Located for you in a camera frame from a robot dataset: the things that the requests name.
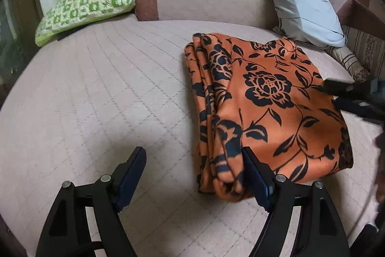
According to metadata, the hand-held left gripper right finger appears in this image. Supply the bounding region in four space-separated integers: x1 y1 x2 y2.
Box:
241 146 351 257

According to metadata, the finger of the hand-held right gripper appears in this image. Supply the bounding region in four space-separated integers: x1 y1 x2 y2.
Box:
322 78 380 99
333 97 385 125

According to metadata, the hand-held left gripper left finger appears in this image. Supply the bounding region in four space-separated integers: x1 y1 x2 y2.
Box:
36 146 147 257

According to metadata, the orange black floral cloth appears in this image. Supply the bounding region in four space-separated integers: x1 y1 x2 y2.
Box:
184 32 354 202

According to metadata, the beige striped pillow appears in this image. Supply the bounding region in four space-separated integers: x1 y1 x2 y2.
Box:
326 25 385 83

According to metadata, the pink quilted bed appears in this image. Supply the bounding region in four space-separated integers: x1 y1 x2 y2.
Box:
0 19 380 257

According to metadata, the green white patterned quilt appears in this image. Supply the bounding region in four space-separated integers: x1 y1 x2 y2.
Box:
35 0 148 47

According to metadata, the dark glass cabinet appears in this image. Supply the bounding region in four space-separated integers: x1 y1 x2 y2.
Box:
0 0 43 89

